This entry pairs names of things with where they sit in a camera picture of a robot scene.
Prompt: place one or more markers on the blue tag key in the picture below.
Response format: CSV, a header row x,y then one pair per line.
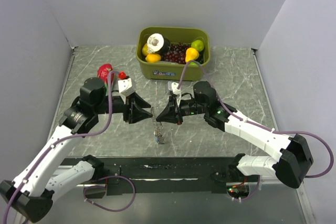
x,y
159,139

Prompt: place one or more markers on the yellow lemon toy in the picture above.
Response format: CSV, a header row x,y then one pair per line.
x,y
144,50

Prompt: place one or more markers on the orange yellow mango toy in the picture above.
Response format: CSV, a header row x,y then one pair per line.
x,y
152,58

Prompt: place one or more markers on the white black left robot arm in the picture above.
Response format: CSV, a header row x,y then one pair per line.
x,y
33,192

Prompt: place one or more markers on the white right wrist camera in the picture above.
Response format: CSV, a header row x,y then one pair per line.
x,y
174,93

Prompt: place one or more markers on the olive green plastic bin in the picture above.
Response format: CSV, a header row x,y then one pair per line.
x,y
166,70

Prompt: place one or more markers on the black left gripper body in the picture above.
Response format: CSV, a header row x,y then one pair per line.
x,y
127,110

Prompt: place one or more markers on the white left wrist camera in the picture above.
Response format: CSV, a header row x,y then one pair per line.
x,y
126,86

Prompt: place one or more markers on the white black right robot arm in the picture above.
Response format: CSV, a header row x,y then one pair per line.
x,y
288,157

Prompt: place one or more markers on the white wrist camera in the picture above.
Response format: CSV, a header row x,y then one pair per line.
x,y
126,86
174,93

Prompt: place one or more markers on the green lime toy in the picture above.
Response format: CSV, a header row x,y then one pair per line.
x,y
198,45

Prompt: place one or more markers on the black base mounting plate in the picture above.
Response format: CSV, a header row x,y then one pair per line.
x,y
169,175

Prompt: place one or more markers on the yellow pear toy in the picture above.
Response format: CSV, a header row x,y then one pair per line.
x,y
191,54

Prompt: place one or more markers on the dark red grape bunch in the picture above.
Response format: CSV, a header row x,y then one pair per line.
x,y
176,53

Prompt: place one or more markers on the red dragon fruit toy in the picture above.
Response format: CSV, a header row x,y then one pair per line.
x,y
103,72

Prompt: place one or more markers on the white black cylinder roll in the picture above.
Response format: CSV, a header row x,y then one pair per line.
x,y
157,43

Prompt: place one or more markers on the large silver toothed keyring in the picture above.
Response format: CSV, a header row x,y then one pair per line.
x,y
158,128

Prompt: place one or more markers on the green fruit toy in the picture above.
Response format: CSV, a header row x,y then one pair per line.
x,y
195,64

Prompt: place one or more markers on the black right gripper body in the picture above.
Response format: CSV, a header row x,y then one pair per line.
x,y
189,107

